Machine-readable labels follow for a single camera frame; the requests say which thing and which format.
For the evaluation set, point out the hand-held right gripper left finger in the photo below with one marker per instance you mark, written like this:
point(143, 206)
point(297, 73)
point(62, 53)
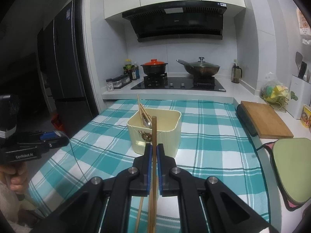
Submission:
point(150, 150)

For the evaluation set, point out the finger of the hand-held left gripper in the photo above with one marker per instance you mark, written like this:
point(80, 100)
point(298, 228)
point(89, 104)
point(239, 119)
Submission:
point(58, 142)
point(48, 135)

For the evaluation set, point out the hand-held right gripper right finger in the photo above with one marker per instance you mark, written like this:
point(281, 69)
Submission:
point(159, 150)

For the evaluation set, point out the cream plastic utensil box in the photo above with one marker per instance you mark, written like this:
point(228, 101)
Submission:
point(167, 136)

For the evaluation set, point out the large metal spoon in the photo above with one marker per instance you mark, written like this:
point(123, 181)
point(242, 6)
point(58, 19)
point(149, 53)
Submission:
point(147, 124)

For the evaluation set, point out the person's left forearm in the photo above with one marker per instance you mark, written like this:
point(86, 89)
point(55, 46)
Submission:
point(9, 211)

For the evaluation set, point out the black kitchen utensils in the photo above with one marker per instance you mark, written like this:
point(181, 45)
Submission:
point(303, 69)

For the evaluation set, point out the person's left hand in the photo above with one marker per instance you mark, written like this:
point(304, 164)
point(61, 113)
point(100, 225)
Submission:
point(17, 184)

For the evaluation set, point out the red plastic stool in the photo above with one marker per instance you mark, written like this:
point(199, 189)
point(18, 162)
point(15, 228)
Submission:
point(58, 123)

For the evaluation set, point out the teal checkered tablecloth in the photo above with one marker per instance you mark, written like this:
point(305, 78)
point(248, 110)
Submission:
point(206, 138)

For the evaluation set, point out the dark grey refrigerator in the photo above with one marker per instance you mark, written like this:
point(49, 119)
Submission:
point(70, 77)

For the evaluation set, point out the black gas cooktop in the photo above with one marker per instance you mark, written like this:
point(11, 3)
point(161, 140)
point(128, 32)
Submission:
point(177, 85)

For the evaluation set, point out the sauce bottles and spice jars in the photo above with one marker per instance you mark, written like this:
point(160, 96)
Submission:
point(121, 81)

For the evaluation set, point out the white printed shaker jar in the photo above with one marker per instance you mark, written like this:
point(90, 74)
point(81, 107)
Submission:
point(109, 85)

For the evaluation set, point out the dark soy sauce bottle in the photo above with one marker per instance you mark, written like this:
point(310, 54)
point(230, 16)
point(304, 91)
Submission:
point(134, 74)

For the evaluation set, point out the blue label sauce bottle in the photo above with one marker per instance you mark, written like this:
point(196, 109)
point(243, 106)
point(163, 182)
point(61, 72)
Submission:
point(137, 71)

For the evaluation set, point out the black clay pot orange lid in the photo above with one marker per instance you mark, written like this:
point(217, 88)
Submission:
point(154, 67)

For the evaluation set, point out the yellow cap sauce bottle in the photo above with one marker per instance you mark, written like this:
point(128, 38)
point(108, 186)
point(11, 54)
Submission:
point(128, 66)

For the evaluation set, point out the dark grey tray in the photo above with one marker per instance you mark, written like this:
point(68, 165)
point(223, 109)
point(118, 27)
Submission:
point(245, 121)

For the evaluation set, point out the wok with glass lid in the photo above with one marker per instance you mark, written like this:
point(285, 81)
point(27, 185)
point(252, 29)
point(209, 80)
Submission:
point(201, 68)

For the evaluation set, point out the dark glass jug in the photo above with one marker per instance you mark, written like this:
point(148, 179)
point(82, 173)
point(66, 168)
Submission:
point(235, 74)

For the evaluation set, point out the wooden cutting board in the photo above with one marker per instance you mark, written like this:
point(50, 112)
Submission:
point(267, 119)

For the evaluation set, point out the plastic bag of yellow cloths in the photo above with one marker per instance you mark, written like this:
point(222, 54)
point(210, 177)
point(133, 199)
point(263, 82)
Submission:
point(274, 93)

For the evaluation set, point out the black range hood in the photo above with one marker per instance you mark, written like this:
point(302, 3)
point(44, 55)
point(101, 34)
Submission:
point(175, 21)

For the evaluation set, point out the green cutting board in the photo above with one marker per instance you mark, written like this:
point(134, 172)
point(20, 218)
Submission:
point(291, 167)

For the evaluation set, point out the white utensil holder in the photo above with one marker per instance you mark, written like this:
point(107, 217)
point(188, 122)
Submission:
point(300, 97)

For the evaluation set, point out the yellow printed cup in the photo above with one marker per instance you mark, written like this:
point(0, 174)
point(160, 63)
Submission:
point(306, 116)

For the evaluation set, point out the grey spatula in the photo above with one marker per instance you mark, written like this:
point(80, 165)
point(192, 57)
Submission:
point(298, 58)

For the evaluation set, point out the orange printed bag pack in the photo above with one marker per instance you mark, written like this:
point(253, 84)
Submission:
point(305, 26)

